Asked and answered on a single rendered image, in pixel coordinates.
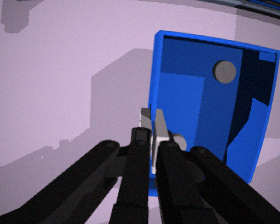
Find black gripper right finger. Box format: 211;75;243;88
151;109;280;224

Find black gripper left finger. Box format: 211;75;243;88
0;108;153;224

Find grey steel disc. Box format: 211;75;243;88
173;133;187;151
212;60;236;84

